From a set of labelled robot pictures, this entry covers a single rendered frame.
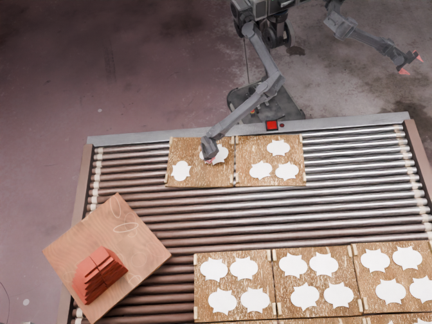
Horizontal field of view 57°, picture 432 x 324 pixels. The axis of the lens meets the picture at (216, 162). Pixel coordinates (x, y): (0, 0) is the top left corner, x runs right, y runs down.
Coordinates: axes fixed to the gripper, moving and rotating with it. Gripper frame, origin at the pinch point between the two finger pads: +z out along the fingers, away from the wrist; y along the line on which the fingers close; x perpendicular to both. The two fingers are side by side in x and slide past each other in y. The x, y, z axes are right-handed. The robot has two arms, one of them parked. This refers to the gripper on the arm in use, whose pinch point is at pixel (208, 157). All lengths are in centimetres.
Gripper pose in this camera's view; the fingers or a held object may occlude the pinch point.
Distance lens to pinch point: 240.4
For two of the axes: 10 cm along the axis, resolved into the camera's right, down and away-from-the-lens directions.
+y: -2.4, -8.3, 5.1
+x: -9.7, 2.4, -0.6
